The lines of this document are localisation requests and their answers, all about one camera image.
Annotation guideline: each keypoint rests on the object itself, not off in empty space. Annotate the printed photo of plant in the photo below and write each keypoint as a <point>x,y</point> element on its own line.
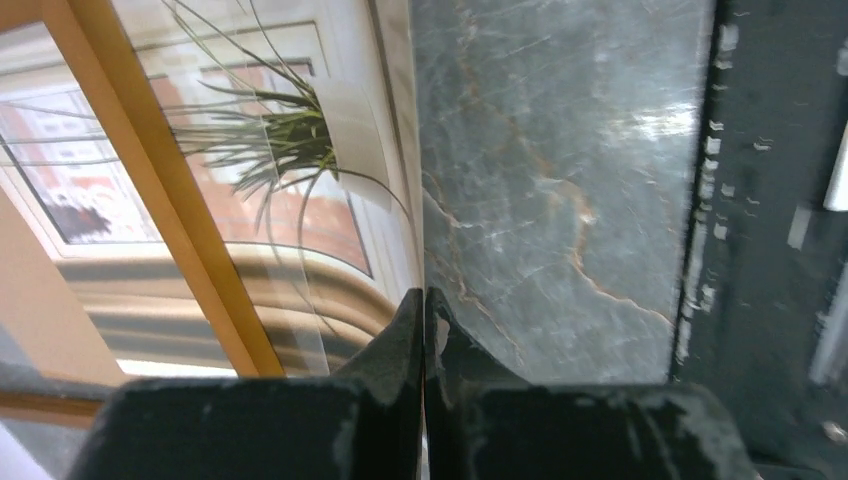
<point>61,172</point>

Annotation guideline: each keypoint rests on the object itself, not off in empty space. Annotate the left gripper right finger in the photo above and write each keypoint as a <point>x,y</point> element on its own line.
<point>486,422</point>

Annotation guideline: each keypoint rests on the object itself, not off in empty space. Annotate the wooden picture frame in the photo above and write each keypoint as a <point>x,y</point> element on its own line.
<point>90,37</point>

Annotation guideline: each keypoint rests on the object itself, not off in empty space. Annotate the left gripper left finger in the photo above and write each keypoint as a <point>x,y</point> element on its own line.
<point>361,422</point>

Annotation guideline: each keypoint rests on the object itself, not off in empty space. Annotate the brown hardboard backing panel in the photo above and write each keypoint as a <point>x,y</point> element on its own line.
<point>41,313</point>

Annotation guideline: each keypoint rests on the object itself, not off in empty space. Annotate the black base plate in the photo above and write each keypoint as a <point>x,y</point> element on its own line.
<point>762,312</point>

